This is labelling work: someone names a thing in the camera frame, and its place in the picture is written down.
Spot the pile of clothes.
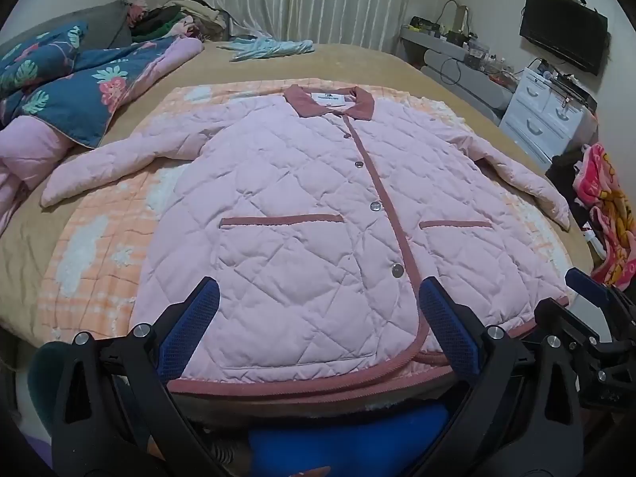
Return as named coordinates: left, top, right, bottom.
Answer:
left=126, top=0, right=234, bottom=43

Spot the pink printed cloth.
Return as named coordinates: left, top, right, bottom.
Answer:
left=571, top=142, right=636, bottom=289

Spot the white drawer chest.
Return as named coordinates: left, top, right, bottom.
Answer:
left=498, top=67, right=597, bottom=165

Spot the dressing table mirror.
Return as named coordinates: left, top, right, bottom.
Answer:
left=437, top=0, right=470, bottom=31

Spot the dark cloth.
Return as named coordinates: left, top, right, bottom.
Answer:
left=545, top=151, right=592, bottom=229

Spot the tan bed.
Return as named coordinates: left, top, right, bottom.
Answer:
left=0, top=40, right=597, bottom=408

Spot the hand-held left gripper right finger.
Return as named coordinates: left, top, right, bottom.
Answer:
left=419, top=275, right=584, bottom=477

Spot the orange checked blanket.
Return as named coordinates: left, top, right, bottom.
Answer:
left=40, top=77, right=592, bottom=408

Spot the grey headboard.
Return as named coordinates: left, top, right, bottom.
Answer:
left=0, top=0, right=135, bottom=53

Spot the blue floral quilt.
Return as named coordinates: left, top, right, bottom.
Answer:
left=0, top=22, right=204, bottom=239

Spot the white striped curtain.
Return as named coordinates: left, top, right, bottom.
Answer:
left=204, top=0, right=415, bottom=53

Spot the light blue garment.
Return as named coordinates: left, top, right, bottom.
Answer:
left=219, top=35, right=315, bottom=63

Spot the grey dressing table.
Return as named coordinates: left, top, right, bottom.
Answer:
left=400, top=25, right=520, bottom=125

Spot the blue cloth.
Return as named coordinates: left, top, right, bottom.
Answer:
left=248, top=402, right=450, bottom=477

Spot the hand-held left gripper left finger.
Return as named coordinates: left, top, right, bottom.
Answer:
left=52, top=275, right=222, bottom=477

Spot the black television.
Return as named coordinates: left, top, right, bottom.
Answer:
left=519, top=0, right=608, bottom=76

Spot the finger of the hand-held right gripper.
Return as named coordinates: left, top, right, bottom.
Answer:
left=565, top=267, right=636, bottom=320
left=534, top=298, right=618, bottom=347

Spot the pink quilted jacket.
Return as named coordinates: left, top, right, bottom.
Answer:
left=40, top=84, right=572, bottom=398

